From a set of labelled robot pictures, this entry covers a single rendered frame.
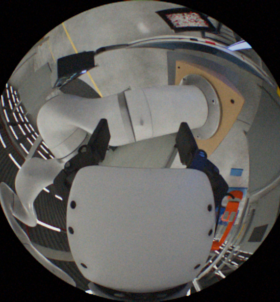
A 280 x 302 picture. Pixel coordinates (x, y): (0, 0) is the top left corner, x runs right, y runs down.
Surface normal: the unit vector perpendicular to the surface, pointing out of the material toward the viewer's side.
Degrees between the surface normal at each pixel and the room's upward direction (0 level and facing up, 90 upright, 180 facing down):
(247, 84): 0
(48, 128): 49
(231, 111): 44
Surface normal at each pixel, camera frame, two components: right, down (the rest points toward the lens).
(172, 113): 0.15, 0.47
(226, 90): -0.97, 0.25
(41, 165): 0.61, -0.78
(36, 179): 0.76, 0.05
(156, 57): -0.53, 0.75
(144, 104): 0.07, 0.11
